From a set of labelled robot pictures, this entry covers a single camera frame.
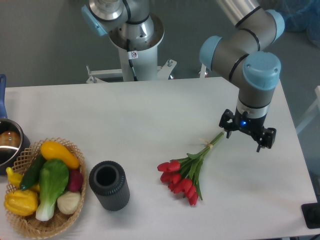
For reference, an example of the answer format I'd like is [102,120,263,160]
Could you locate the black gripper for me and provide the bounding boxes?
[219,109,277,153]

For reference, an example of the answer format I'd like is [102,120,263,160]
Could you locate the red tulip bouquet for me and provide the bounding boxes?
[157,132,224,206]

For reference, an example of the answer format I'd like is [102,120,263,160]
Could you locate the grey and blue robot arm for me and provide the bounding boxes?
[81,0,285,148]

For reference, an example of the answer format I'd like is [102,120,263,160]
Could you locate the black device at table edge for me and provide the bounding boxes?
[301,202,320,229]

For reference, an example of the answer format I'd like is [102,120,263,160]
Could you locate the blue plastic bag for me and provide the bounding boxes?
[275,0,320,48]

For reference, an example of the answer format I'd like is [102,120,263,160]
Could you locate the dark grey ribbed vase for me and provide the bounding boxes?
[89,160,130,212]

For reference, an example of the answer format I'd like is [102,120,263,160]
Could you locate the red radish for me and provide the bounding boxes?
[67,169,84,192]

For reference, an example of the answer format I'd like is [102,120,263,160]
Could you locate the white garlic bulb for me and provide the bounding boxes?
[57,191,81,215]

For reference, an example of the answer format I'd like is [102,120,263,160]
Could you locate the yellow squash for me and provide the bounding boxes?
[40,140,80,170]

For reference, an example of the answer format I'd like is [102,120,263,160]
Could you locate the green bok choy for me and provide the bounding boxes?
[35,159,69,222]

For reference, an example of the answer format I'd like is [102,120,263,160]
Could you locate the woven wicker basket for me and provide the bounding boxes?
[5,137,87,240]

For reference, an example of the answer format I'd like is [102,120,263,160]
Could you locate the green cucumber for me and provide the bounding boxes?
[19,153,46,191]

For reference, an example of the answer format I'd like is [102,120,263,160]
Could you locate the yellow bell pepper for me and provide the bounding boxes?
[4,190,39,217]

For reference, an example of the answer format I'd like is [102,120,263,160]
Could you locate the small yellow gourd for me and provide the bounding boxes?
[6,167,40,193]

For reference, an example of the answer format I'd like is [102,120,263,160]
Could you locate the white frame at right edge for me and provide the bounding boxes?
[295,85,320,135]

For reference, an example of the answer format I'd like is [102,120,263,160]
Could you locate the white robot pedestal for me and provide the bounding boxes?
[86,13,177,83]

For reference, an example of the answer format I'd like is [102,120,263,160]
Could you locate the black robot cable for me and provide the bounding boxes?
[126,39,139,82]

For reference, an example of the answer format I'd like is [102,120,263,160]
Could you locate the dark pot with blue handle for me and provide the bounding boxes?
[0,74,30,176]

